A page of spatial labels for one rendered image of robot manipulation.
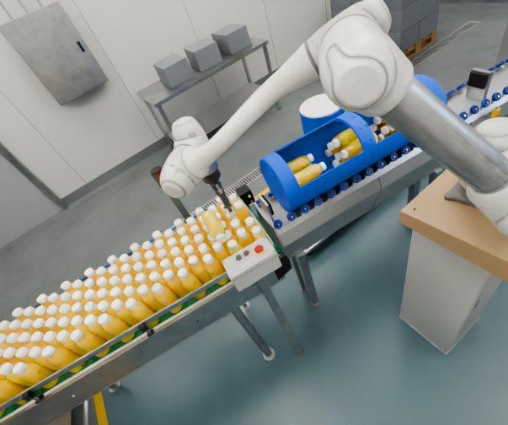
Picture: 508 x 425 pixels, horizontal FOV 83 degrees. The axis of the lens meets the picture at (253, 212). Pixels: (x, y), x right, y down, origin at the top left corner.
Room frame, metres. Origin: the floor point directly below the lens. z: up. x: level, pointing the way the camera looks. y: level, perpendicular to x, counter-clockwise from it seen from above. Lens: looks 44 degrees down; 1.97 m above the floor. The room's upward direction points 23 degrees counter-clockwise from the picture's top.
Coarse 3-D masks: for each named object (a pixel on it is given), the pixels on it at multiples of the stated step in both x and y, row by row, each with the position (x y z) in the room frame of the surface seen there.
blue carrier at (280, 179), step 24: (336, 120) 1.15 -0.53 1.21; (360, 120) 1.06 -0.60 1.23; (288, 144) 1.13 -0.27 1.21; (312, 144) 1.22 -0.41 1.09; (384, 144) 0.98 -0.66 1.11; (264, 168) 1.10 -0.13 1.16; (288, 168) 0.97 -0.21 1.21; (336, 168) 0.94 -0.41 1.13; (360, 168) 0.96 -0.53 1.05; (288, 192) 0.90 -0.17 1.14; (312, 192) 0.91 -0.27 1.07
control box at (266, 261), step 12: (264, 240) 0.75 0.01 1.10; (240, 252) 0.74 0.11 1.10; (252, 252) 0.71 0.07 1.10; (264, 252) 0.69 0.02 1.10; (276, 252) 0.67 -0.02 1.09; (228, 264) 0.71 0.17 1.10; (240, 264) 0.68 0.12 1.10; (252, 264) 0.66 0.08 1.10; (264, 264) 0.66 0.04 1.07; (276, 264) 0.67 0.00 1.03; (240, 276) 0.64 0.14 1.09; (252, 276) 0.65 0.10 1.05; (264, 276) 0.66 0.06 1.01; (240, 288) 0.64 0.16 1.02
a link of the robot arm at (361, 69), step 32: (352, 32) 0.54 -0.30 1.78; (320, 64) 0.58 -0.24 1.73; (352, 64) 0.48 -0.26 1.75; (384, 64) 0.46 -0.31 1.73; (352, 96) 0.48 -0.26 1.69; (384, 96) 0.46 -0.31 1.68; (416, 96) 0.49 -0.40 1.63; (416, 128) 0.47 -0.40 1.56; (448, 128) 0.45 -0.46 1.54; (448, 160) 0.44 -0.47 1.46; (480, 160) 0.42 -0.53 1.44; (480, 192) 0.41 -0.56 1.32
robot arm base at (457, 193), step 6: (456, 186) 0.62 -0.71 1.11; (462, 186) 0.58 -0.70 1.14; (450, 192) 0.61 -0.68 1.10; (456, 192) 0.59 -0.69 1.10; (462, 192) 0.58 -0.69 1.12; (444, 198) 0.61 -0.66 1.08; (450, 198) 0.59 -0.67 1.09; (456, 198) 0.58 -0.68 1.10; (462, 198) 0.56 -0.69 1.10; (468, 204) 0.54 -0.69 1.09
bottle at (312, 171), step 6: (306, 168) 1.02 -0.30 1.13; (312, 168) 1.00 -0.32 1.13; (318, 168) 1.00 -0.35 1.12; (300, 174) 1.00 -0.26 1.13; (306, 174) 0.99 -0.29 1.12; (312, 174) 0.98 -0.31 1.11; (318, 174) 0.98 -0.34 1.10; (300, 180) 0.97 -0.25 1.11; (306, 180) 0.97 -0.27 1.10; (300, 186) 0.97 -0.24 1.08
